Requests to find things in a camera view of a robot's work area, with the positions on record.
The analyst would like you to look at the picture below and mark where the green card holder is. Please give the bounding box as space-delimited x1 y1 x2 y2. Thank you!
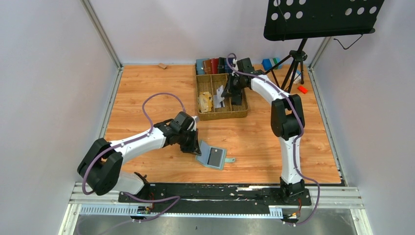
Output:
196 141 236 170

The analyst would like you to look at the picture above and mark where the grey credit card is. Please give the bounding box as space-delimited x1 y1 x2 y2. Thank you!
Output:
213 85 225 109

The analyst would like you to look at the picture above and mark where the dark card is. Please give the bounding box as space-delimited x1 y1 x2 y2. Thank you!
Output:
207 147 227 168

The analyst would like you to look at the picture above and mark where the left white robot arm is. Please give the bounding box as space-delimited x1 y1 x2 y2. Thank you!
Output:
77 111 201 196

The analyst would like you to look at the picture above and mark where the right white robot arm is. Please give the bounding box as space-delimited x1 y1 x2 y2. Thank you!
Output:
223 53 305 203

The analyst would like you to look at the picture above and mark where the black card in tray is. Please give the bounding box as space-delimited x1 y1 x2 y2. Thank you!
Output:
231 94 242 106

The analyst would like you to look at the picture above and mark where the gold cards pile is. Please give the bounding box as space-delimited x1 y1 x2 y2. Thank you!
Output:
197 92 213 113

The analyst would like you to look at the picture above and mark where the dark blue wallet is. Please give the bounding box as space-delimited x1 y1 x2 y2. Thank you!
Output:
225 57 235 73

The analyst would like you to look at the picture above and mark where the wicker tray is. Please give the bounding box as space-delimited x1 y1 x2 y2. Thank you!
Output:
195 59 249 121

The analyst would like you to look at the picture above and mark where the black wallet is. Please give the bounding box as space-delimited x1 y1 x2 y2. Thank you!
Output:
217 57 226 74

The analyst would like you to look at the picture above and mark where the red wallet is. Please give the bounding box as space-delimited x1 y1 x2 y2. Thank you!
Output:
210 58 219 74

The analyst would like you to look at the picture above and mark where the brown wallet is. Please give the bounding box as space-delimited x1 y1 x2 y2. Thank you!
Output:
203 59 212 74

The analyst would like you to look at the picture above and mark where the light blue wallet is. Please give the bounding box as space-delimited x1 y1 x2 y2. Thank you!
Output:
195 58 210 75

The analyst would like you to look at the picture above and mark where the blue green white block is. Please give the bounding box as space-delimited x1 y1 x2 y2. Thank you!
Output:
261 57 281 71

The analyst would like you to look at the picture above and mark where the white blue small object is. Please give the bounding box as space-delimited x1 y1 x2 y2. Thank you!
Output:
293 70 301 84

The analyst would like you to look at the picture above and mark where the red small block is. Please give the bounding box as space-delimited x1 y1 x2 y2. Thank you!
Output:
298 86 308 94

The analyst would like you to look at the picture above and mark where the black music stand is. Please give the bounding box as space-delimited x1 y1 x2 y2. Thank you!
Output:
263 0 384 88

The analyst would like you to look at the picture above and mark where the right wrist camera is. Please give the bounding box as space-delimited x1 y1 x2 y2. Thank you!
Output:
228 57 238 74

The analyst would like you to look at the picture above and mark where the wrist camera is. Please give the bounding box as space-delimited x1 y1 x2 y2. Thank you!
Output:
190 116 199 131
228 57 238 74

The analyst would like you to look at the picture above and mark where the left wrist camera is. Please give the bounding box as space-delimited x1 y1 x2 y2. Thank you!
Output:
190 116 199 131

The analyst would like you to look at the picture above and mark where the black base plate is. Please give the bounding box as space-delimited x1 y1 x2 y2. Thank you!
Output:
118 183 312 214

